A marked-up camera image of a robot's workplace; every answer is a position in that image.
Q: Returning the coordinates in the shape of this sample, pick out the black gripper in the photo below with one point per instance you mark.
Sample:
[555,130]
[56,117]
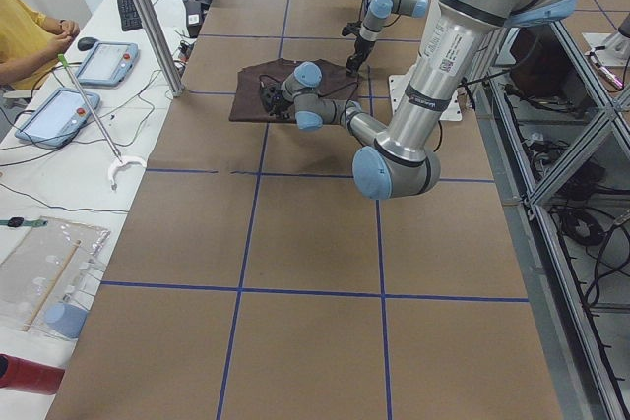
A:
[282,106]
[357,52]

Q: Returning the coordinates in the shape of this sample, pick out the dark brown t-shirt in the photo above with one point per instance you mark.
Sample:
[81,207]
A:
[329,80]

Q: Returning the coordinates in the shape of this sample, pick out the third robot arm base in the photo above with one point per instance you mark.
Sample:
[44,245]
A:
[612,41]

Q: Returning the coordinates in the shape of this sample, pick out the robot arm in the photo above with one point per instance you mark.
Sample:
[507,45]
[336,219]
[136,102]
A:
[393,160]
[367,29]

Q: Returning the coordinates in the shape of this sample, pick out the metal rod with white hook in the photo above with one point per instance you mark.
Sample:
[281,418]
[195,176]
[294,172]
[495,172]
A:
[120,161]

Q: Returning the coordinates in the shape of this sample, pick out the black keyboard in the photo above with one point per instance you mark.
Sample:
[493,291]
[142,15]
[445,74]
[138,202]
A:
[129,16]

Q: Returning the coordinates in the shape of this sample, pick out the far blue teach pendant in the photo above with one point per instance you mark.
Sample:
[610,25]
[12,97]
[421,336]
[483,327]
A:
[107,64]

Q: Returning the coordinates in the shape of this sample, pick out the blue teach pendant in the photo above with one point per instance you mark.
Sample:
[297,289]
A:
[107,64]
[57,121]

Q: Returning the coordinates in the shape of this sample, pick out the black computer mouse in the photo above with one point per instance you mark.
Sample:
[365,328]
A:
[86,43]

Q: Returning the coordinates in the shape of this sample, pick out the near blue teach pendant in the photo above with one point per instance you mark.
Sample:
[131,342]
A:
[57,121]

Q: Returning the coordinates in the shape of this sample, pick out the person in yellow shirt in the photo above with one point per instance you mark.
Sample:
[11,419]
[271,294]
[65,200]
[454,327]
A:
[30,44]

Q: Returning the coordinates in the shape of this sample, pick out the green smart watch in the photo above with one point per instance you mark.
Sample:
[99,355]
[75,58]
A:
[18,222]

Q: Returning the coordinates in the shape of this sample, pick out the clear plastic bag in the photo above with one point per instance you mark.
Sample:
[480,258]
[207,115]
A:
[56,263]

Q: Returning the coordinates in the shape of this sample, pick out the blue plastic cap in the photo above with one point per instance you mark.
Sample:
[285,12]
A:
[66,319]

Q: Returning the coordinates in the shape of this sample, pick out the red cylinder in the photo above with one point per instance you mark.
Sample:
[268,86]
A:
[25,375]

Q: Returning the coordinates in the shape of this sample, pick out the aluminium camera post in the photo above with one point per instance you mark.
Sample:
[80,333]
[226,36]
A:
[159,45]

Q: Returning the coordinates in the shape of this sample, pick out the aluminium frame rack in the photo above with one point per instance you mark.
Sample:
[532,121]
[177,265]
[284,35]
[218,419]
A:
[553,105]

